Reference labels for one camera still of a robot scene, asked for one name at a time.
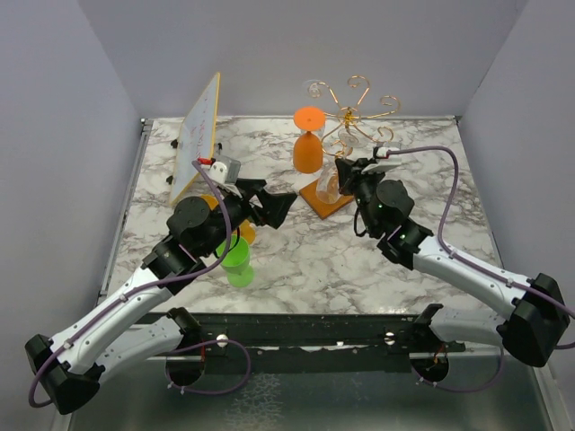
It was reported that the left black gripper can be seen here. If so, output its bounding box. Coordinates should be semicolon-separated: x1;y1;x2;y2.
200;179;296;257

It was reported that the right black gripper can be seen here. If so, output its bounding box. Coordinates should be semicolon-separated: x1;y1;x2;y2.
338;157;387;235

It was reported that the clear wine glass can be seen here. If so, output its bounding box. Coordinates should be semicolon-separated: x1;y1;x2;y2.
302;79;325;99
315;164;341;205

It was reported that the orange plastic goblet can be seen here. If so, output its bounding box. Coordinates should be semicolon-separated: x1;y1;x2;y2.
293;106;325;174

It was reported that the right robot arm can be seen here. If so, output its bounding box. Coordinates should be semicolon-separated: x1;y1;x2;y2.
335;158;571;367

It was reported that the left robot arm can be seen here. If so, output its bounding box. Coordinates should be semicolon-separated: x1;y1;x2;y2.
24;179;296;414

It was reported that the yellow plastic goblet right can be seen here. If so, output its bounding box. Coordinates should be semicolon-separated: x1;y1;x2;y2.
240;221;256;244

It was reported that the yellow plastic goblet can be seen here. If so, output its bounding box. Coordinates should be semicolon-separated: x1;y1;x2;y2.
240;221;256;244
200;195;218;209

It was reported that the yellow plastic goblet left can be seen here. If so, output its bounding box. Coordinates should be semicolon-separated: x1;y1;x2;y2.
200;195;218;209

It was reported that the green plastic goblet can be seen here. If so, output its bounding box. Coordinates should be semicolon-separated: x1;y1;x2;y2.
221;234;254;287

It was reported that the small whiteboard on easel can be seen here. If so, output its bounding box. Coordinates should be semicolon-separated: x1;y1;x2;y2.
168;72;221;207

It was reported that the gold wire glass rack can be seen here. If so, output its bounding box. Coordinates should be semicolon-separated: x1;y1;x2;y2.
299;75;402;220

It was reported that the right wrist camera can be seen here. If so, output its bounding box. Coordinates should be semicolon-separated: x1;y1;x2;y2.
361;146;403;174

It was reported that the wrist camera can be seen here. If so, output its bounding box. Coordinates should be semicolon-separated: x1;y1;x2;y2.
197;156;241;194
361;146;403;174

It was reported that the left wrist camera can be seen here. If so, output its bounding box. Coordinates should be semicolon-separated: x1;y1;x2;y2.
197;156;241;194

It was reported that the black mounting rail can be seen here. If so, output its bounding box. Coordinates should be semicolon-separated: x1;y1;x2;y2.
166;307;464;375

